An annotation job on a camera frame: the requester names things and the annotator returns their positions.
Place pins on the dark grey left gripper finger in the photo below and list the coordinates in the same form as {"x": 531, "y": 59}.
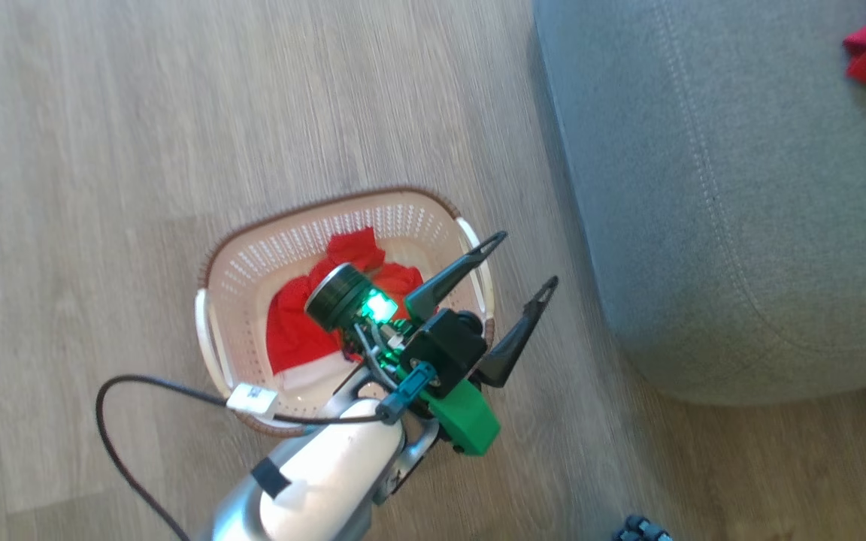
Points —
{"x": 508, "y": 353}
{"x": 448, "y": 279}

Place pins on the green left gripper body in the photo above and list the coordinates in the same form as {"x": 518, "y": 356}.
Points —
{"x": 467, "y": 421}

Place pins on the red garment with white trim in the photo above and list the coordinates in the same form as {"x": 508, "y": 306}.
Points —
{"x": 294, "y": 323}

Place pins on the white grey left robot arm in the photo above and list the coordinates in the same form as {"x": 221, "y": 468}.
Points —
{"x": 335, "y": 466}

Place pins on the grey fabric sofa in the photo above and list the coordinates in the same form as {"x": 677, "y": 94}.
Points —
{"x": 741, "y": 188}

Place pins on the white brown-rimmed laundry basket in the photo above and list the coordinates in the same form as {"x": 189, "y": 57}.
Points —
{"x": 267, "y": 255}

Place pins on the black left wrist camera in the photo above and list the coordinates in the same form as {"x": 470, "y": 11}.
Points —
{"x": 444, "y": 349}

